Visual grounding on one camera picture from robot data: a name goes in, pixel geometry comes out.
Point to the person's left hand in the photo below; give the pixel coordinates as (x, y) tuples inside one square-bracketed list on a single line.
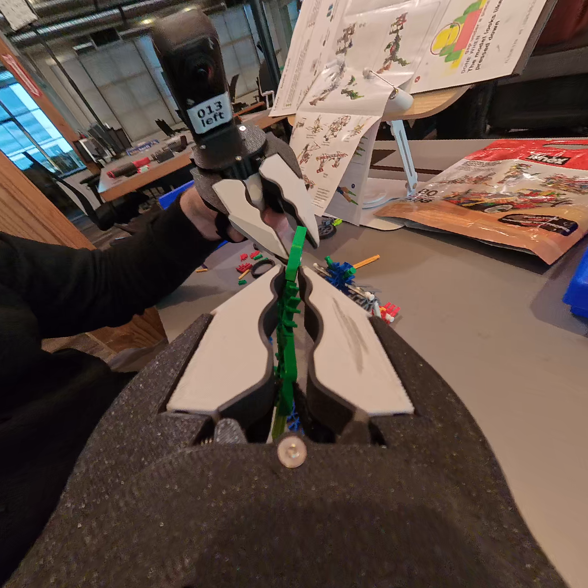
[(202, 220)]

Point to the person's left forearm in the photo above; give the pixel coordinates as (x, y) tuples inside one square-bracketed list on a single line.
[(92, 275)]

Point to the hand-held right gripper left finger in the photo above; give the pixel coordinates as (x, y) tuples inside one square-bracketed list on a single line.
[(220, 363)]

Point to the printed task card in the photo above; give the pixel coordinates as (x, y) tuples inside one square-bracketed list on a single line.
[(487, 41)]

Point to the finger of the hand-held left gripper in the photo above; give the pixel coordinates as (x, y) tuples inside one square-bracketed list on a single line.
[(232, 197), (287, 181)]

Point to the orange toy rod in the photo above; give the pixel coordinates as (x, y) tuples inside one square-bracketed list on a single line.
[(367, 261)]

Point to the blue storage bin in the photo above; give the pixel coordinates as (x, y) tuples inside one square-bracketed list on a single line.
[(579, 285)]

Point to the colourful toy construction model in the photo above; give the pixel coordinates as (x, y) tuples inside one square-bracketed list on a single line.
[(342, 275)]

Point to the black tyre toy wheel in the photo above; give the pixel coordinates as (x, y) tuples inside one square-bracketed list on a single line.
[(328, 229)]

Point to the white document stand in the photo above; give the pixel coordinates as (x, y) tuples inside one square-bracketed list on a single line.
[(404, 151)]

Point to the orange toy set package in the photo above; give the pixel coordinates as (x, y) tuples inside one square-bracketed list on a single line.
[(505, 197)]

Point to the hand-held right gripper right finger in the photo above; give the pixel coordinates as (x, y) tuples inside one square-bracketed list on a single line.
[(358, 363)]

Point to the person's dark clothed body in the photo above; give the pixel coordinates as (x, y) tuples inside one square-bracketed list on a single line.
[(36, 413)]

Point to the dark spoked wheel hub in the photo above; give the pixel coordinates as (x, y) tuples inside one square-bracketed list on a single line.
[(262, 267)]

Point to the black office chair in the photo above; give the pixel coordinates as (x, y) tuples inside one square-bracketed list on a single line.
[(92, 211)]

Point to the background wooden table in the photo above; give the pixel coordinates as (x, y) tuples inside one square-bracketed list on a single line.
[(151, 171)]

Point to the printed instruction booklet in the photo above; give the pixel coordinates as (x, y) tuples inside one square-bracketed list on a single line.
[(349, 55)]

